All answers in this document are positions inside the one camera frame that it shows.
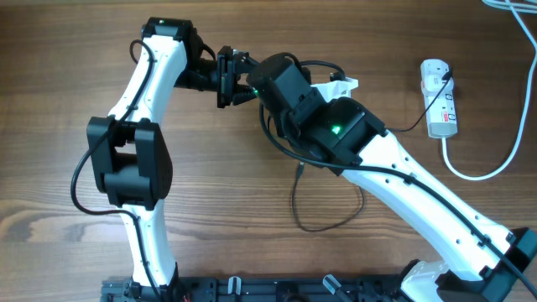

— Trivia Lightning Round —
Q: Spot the black USB-C charging cable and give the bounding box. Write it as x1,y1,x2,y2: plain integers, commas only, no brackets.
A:
291,69,454,233

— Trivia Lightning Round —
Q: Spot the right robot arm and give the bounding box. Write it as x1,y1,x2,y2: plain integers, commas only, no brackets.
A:
247,53,536,301

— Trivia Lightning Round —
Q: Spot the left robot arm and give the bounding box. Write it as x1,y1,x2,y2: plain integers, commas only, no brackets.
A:
86,17,257,301

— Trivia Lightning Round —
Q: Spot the white USB charger adapter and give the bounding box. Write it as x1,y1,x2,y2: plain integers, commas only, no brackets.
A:
421,75,454,96

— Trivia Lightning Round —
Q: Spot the white power strip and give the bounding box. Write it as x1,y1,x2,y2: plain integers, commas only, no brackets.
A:
420,59,458,139

